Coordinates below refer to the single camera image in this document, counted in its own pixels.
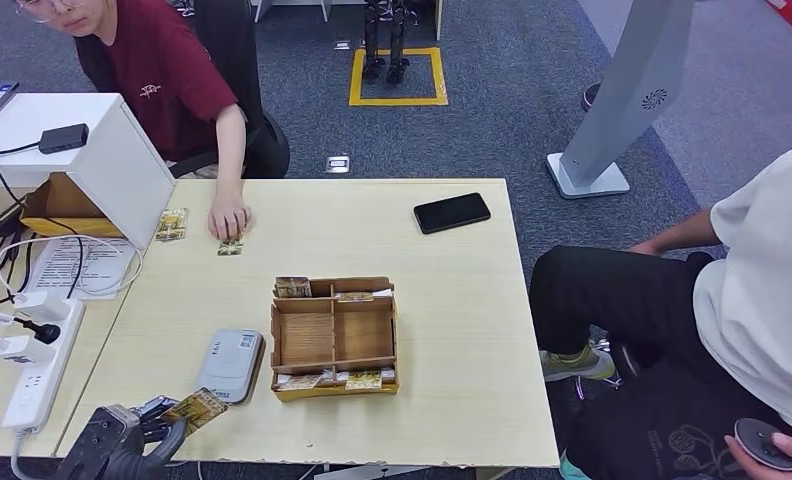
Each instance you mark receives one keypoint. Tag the round handheld remote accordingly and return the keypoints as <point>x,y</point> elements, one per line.
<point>760,442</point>

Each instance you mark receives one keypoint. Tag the black adapter box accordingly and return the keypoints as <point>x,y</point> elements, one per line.
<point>63,138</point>

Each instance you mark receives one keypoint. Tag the wooden card organizer box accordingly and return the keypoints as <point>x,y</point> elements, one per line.
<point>334,338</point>

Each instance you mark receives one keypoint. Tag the yellow card in slot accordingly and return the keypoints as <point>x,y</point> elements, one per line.
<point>355,297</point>

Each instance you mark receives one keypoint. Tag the small silver floor socket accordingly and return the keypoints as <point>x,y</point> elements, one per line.
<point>342,45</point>

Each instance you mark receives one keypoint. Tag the teal sneaker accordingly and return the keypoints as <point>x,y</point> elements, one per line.
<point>572,469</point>

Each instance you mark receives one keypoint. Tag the white table frame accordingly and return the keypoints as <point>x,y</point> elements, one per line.
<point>290,6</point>

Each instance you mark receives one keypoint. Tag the black smartphone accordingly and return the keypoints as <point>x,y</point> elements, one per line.
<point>452,213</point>

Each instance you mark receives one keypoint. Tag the black power plug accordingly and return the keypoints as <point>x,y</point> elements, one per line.
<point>46,333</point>

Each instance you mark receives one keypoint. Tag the bright yellow key card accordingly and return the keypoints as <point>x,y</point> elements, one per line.
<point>364,381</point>

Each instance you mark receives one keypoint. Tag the grey kiosk stand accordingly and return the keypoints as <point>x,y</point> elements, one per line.
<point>624,86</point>

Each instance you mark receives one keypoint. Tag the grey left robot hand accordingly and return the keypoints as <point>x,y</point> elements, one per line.
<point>154,454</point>

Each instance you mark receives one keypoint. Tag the black humanoid robot legs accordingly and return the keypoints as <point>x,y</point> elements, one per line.
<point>374,40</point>

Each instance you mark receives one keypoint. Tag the small white charger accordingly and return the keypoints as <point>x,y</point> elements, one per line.
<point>20,350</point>

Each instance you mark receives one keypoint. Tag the black round object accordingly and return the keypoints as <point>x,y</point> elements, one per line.
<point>589,97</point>

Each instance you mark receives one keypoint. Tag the green sneaker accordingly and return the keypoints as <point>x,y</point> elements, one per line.
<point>576,364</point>

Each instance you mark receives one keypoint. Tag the yellow floor tape square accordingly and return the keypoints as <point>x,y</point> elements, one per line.
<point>398,101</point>

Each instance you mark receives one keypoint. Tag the white riser box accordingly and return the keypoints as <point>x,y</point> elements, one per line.
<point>104,166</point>

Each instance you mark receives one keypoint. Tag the large silver floor socket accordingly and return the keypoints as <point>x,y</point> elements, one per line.
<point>337,164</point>

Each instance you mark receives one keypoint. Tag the printed paper sheet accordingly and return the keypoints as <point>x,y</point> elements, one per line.
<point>61,268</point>

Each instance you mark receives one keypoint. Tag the brown card stack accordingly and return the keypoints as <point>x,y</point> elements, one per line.
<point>293,287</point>

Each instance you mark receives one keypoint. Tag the large white charger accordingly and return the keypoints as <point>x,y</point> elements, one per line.
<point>40,307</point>

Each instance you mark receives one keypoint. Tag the person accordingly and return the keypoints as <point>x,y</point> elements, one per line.
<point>167,79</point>
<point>754,298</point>

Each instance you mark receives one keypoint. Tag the white power strip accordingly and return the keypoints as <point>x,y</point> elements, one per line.
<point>39,391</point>

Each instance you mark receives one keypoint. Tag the person's forearm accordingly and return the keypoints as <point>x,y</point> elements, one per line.
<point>230,152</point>
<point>686,233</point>

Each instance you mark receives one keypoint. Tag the grey card reader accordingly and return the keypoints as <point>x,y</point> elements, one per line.
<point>230,364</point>

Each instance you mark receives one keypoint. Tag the black office chair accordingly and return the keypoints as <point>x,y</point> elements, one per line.
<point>237,60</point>

